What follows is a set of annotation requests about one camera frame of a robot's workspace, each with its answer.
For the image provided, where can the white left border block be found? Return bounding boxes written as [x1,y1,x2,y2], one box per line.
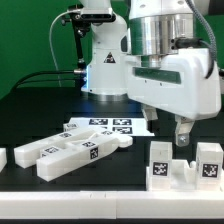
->
[0,148,7,172]

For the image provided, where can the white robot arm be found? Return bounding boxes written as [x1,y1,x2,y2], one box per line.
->
[81,0,221,146]

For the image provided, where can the grey corrugated arm hose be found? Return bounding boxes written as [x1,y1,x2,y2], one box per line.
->
[185,0,220,80]

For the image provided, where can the black cables on table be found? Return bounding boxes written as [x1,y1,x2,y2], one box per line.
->
[11,69,88,93]

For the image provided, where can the white front border rail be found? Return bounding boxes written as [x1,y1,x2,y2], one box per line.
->
[0,191,224,219]

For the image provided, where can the front long chair side piece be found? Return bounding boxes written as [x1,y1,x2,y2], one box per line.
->
[36,132,133,181]

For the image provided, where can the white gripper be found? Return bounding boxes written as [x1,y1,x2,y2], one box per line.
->
[125,48,221,147]

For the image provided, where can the grey cable on stand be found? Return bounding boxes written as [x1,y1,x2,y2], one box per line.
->
[48,9,82,88]

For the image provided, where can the white chair seat block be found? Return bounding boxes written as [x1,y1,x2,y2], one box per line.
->
[146,159,196,191]

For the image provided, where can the flat white tagged base plate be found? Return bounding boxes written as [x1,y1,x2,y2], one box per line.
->
[63,117,153,136]

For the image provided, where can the long chair side piece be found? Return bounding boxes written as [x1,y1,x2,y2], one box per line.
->
[36,132,133,181]
[14,126,105,168]

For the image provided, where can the rear long chair side piece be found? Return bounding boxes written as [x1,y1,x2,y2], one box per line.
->
[14,126,105,168]

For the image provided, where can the black camera stand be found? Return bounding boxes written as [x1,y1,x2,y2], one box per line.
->
[62,4,116,88]

